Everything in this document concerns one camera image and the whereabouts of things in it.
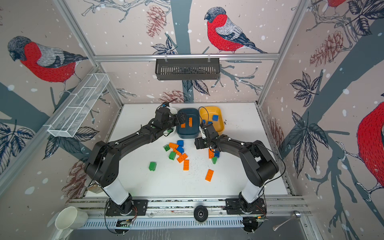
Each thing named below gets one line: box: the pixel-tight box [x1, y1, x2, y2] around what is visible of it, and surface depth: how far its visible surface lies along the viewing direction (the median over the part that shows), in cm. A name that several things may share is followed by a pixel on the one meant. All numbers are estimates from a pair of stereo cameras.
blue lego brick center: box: [176, 145, 185, 154], surface depth 94 cm
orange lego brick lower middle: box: [183, 159, 190, 171], surface depth 90 cm
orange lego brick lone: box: [205, 168, 214, 182], surface depth 85 cm
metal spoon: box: [272, 210, 302, 232], surface depth 71 cm
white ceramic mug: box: [55, 206, 89, 230], surface depth 66 cm
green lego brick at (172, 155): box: [168, 151, 177, 161], surface depth 92 cm
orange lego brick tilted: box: [177, 153, 188, 163], surface depth 93 cm
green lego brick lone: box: [148, 161, 157, 172], surface depth 87 cm
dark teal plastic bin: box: [176, 108, 201, 139], surface depth 106 cm
